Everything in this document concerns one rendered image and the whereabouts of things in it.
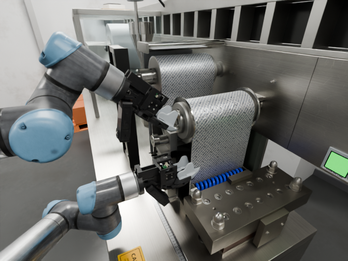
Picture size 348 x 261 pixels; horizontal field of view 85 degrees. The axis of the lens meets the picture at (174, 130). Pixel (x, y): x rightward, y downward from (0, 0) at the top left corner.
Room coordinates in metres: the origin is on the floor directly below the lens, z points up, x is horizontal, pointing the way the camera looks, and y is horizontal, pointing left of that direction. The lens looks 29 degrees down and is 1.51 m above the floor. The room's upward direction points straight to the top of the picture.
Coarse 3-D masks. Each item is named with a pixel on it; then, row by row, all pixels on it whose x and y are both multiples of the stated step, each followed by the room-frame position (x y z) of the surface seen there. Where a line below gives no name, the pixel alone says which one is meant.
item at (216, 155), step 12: (240, 132) 0.57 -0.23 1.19; (192, 144) 0.49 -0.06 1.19; (204, 144) 0.50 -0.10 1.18; (216, 144) 0.52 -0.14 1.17; (228, 144) 0.55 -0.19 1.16; (240, 144) 0.57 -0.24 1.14; (192, 156) 0.49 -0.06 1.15; (204, 156) 0.51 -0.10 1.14; (216, 156) 0.53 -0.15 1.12; (228, 156) 0.55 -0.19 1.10; (240, 156) 0.58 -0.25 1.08; (204, 168) 0.51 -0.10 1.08; (216, 168) 0.53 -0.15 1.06; (228, 168) 0.55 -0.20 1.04; (192, 180) 0.49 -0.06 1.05
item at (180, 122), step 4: (180, 112) 0.52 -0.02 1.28; (180, 116) 0.51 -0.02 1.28; (176, 120) 0.53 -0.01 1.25; (180, 120) 0.51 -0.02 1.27; (176, 124) 0.53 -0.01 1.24; (180, 124) 0.50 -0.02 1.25; (184, 124) 0.50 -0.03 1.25; (180, 128) 0.50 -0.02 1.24; (184, 128) 0.50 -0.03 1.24; (180, 132) 0.51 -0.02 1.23
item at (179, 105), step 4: (176, 104) 0.55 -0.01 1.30; (180, 104) 0.53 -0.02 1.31; (172, 108) 0.58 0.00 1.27; (176, 108) 0.55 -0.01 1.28; (180, 108) 0.53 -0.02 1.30; (184, 108) 0.51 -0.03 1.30; (184, 112) 0.50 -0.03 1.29; (184, 116) 0.50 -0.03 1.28; (188, 116) 0.50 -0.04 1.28; (184, 120) 0.50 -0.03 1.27; (188, 120) 0.49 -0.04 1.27; (188, 124) 0.49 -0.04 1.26; (188, 128) 0.48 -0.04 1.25; (184, 132) 0.50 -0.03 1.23; (188, 132) 0.49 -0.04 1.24; (180, 136) 0.53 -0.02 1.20; (184, 136) 0.50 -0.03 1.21; (188, 136) 0.50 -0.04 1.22
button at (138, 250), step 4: (136, 248) 0.33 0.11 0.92; (140, 248) 0.33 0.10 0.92; (128, 252) 0.32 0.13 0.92; (132, 252) 0.32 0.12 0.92; (136, 252) 0.32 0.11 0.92; (140, 252) 0.32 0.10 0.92; (120, 256) 0.31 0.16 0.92; (124, 256) 0.31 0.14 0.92; (128, 256) 0.31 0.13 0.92; (132, 256) 0.31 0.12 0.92; (136, 256) 0.31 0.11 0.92; (140, 256) 0.31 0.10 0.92; (120, 260) 0.30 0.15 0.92; (124, 260) 0.30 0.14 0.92; (128, 260) 0.30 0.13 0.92; (132, 260) 0.30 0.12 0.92; (136, 260) 0.30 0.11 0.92; (140, 260) 0.30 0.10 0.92; (144, 260) 0.30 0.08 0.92
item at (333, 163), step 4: (332, 152) 0.42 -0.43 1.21; (332, 156) 0.42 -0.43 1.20; (336, 156) 0.41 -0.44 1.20; (340, 156) 0.41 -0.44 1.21; (328, 160) 0.43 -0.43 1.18; (332, 160) 0.42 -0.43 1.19; (336, 160) 0.41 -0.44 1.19; (340, 160) 0.40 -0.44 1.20; (344, 160) 0.40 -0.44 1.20; (328, 164) 0.42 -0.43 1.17; (332, 164) 0.41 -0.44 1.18; (336, 164) 0.41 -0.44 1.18; (340, 164) 0.40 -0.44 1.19; (344, 164) 0.39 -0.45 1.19; (332, 168) 0.41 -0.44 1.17; (336, 168) 0.40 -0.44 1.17; (340, 168) 0.40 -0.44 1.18; (344, 168) 0.39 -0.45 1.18; (340, 172) 0.39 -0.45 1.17; (344, 172) 0.39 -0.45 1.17; (344, 176) 0.38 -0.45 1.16
